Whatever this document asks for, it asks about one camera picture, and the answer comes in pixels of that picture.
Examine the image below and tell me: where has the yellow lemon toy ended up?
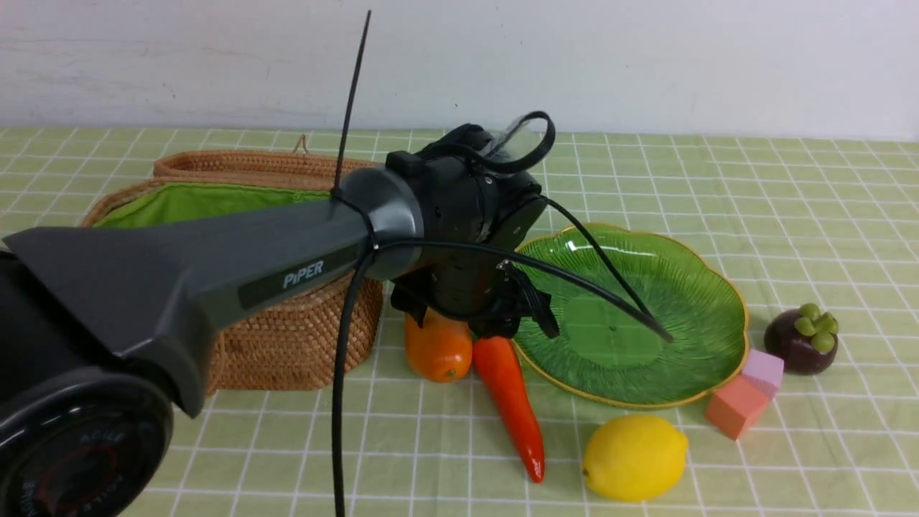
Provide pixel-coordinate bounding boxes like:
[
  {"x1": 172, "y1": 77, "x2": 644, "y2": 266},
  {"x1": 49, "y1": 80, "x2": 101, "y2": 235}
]
[{"x1": 582, "y1": 413, "x2": 689, "y2": 503}]

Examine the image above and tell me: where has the green glass leaf plate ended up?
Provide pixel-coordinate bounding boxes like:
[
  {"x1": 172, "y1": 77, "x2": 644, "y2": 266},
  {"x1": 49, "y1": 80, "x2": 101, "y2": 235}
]
[{"x1": 514, "y1": 223, "x2": 751, "y2": 409}]

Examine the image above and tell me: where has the pink foam cube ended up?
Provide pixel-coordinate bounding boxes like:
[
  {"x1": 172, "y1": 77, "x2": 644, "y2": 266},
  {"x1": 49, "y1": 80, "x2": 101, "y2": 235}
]
[{"x1": 705, "y1": 376, "x2": 771, "y2": 442}]

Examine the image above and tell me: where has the dark purple mangosteen toy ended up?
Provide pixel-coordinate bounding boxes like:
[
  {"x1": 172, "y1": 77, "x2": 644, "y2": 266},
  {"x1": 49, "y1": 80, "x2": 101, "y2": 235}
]
[{"x1": 762, "y1": 302, "x2": 839, "y2": 376}]

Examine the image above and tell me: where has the orange carrot toy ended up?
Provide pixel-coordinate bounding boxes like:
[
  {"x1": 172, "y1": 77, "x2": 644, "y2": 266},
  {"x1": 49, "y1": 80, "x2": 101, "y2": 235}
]
[{"x1": 472, "y1": 337, "x2": 546, "y2": 483}]

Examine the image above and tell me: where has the black cable tie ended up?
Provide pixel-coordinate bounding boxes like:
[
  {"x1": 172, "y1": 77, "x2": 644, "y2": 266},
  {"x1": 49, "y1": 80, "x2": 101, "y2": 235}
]
[{"x1": 330, "y1": 9, "x2": 372, "y2": 197}]

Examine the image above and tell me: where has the lilac foam cube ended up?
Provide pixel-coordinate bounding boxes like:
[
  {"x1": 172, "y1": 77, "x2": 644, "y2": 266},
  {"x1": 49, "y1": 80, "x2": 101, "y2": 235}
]
[{"x1": 741, "y1": 349, "x2": 785, "y2": 399}]

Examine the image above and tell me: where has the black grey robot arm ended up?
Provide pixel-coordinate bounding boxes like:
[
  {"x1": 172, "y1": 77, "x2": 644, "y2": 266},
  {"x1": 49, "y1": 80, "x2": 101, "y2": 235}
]
[{"x1": 2, "y1": 112, "x2": 556, "y2": 516}]

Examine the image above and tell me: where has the woven wicker basket lid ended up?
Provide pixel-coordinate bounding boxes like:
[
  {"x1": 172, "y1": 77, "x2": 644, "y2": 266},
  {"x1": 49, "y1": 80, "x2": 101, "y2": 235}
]
[{"x1": 152, "y1": 134, "x2": 375, "y2": 191}]

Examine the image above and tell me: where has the woven wicker basket green lining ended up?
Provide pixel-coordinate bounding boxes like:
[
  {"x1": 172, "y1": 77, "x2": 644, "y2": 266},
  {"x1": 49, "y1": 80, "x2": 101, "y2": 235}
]
[{"x1": 82, "y1": 179, "x2": 350, "y2": 396}]

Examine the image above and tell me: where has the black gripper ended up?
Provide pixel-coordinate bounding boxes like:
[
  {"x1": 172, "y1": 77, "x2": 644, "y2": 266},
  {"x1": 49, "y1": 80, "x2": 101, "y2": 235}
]
[{"x1": 390, "y1": 251, "x2": 560, "y2": 338}]

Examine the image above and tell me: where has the orange mango toy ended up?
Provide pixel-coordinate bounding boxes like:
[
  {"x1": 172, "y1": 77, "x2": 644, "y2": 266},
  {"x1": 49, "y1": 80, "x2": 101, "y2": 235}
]
[{"x1": 404, "y1": 309, "x2": 473, "y2": 383}]

